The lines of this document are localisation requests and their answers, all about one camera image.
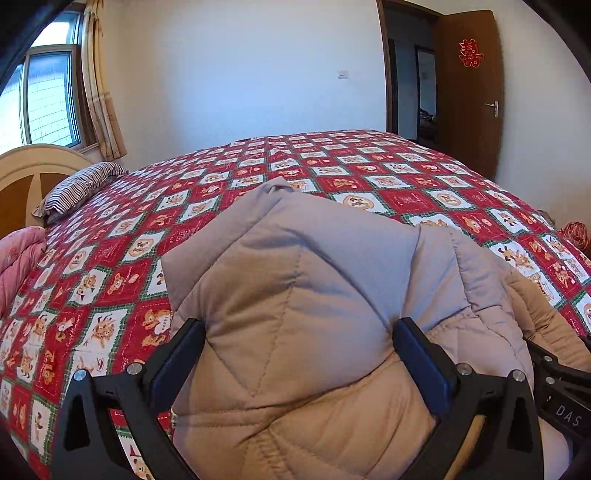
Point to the window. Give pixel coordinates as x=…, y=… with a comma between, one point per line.
x=46, y=97

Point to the brown wooden door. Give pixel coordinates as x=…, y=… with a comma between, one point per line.
x=466, y=129

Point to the framed hallway mirror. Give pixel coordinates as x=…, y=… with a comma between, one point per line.
x=425, y=87

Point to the red patterned cloth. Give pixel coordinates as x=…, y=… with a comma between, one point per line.
x=577, y=235

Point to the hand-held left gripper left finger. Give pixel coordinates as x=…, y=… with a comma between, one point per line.
x=171, y=369

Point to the striped pillow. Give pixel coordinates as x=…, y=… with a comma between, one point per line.
x=78, y=189

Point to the beige patterned curtain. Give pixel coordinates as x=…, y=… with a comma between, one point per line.
x=104, y=101

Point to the pink folded quilt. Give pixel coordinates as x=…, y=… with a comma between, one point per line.
x=16, y=267

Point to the beige padded jacket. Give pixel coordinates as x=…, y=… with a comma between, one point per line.
x=314, y=295

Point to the cream wooden headboard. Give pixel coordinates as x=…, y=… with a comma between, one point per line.
x=27, y=175

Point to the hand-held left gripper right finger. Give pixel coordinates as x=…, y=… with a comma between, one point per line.
x=425, y=364

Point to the red printed bed blanket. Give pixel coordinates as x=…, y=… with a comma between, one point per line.
x=138, y=221

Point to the red paper door decoration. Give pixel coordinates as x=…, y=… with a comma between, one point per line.
x=471, y=53

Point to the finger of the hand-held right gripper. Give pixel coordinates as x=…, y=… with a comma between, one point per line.
x=554, y=362

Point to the dark door frame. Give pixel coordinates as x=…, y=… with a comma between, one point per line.
x=390, y=69

